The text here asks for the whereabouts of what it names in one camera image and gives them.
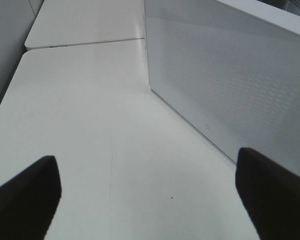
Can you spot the white microwave door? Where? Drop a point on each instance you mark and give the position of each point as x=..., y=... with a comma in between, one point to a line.
x=234, y=77

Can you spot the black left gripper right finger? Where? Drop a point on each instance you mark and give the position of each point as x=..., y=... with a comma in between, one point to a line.
x=270, y=194

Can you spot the white microwave oven body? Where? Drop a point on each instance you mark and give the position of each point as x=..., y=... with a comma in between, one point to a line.
x=288, y=20

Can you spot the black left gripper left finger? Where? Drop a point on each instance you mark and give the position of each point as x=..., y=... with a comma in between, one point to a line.
x=29, y=200

